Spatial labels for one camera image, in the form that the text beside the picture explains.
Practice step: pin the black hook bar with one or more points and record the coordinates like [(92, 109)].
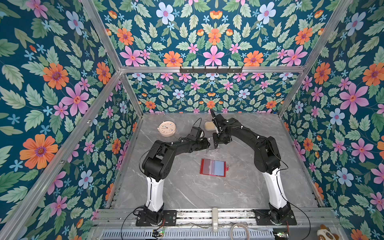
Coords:
[(209, 70)]

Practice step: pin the aluminium front rail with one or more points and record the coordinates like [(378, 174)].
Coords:
[(299, 218)]

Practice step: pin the white rail clip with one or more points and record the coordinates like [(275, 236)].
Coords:
[(215, 220)]

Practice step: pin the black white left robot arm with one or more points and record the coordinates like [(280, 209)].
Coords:
[(157, 165)]

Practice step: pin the plush panda toy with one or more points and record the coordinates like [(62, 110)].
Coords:
[(324, 233)]

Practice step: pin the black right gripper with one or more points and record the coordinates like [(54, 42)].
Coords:
[(216, 141)]

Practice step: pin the pink round alarm clock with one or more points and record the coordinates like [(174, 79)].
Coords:
[(167, 129)]

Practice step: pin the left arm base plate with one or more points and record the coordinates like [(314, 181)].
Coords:
[(168, 220)]

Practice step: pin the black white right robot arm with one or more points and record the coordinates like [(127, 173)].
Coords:
[(267, 160)]

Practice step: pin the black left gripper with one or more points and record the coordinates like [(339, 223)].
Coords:
[(205, 144)]

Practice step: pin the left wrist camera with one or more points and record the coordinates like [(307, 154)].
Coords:
[(196, 132)]

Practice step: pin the red leather card holder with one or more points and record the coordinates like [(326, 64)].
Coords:
[(213, 168)]

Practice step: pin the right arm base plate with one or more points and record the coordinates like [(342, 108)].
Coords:
[(264, 218)]

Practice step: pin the white vent grille strip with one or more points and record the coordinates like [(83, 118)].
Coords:
[(187, 234)]

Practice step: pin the beige glasses case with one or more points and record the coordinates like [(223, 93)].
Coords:
[(209, 126)]

